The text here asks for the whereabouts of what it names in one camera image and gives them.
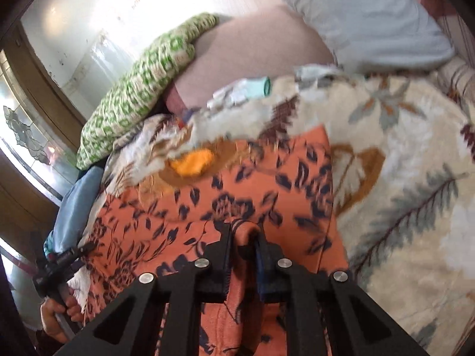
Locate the small white and teal garment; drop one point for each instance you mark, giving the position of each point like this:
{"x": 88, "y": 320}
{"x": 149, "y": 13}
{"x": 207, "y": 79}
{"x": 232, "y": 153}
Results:
{"x": 243, "y": 89}

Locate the grey pillow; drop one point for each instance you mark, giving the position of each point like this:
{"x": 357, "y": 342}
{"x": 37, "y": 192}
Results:
{"x": 363, "y": 18}

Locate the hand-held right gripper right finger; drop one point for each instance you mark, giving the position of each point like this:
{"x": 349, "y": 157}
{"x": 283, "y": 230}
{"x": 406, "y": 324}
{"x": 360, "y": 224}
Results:
{"x": 265, "y": 267}

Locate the green patterned cushion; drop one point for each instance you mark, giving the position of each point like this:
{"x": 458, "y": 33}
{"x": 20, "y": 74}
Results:
{"x": 141, "y": 89}

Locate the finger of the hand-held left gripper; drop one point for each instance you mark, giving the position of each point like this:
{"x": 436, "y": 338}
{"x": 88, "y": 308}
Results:
{"x": 76, "y": 252}

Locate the floral fleece blanket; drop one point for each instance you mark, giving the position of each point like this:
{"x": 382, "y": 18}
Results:
{"x": 400, "y": 155}

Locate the frosted glass door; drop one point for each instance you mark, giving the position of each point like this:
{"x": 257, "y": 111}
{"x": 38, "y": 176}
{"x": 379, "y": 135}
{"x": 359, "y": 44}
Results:
{"x": 26, "y": 129}

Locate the person's left hand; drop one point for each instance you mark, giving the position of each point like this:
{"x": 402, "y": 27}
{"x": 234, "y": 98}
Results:
{"x": 52, "y": 320}

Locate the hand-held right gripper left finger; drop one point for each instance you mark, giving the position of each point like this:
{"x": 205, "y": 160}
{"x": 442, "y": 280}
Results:
{"x": 222, "y": 259}

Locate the orange floral cloth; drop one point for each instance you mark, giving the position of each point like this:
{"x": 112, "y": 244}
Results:
{"x": 259, "y": 193}

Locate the pink bed sheet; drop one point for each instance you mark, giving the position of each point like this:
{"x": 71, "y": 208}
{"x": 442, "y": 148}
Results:
{"x": 259, "y": 44}

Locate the striped beige cloth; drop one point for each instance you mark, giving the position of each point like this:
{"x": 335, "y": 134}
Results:
{"x": 458, "y": 70}

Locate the small plain orange cloth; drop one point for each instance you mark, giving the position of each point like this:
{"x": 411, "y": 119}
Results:
{"x": 193, "y": 163}

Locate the light blue cloth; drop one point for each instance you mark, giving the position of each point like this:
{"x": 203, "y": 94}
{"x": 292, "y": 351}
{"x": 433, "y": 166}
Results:
{"x": 76, "y": 207}

